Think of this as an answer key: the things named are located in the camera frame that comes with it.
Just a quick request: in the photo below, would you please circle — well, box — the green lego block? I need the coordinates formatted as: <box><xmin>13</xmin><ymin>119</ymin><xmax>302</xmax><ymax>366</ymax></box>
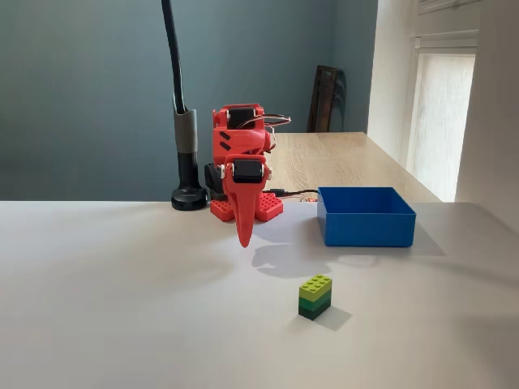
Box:
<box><xmin>298</xmin><ymin>274</ymin><xmax>334</xmax><ymax>322</ymax></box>

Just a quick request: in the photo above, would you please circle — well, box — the red perforated robot base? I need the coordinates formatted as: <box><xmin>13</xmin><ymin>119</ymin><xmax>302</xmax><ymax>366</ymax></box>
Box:
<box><xmin>209</xmin><ymin>192</ymin><xmax>285</xmax><ymax>223</ymax></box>

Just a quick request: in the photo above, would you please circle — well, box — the blue plastic bin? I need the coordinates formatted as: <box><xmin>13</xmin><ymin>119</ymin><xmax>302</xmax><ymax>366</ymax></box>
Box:
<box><xmin>316</xmin><ymin>186</ymin><xmax>418</xmax><ymax>248</ymax></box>

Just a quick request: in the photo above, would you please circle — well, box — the black round object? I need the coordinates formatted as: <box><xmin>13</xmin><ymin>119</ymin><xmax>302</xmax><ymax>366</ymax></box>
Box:
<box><xmin>161</xmin><ymin>0</ymin><xmax>211</xmax><ymax>212</ymax></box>

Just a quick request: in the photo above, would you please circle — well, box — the black power cable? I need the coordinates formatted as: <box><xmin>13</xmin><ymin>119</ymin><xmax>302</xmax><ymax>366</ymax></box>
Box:
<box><xmin>262</xmin><ymin>187</ymin><xmax>321</xmax><ymax>200</ymax></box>

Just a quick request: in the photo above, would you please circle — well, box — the thin looping wrist servo cable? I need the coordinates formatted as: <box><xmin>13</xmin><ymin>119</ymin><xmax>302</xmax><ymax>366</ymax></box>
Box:
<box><xmin>259</xmin><ymin>114</ymin><xmax>292</xmax><ymax>152</ymax></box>

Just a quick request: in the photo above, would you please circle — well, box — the dark wooden frame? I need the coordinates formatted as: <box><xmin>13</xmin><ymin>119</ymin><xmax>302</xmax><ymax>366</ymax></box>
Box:
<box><xmin>307</xmin><ymin>65</ymin><xmax>348</xmax><ymax>134</ymax></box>

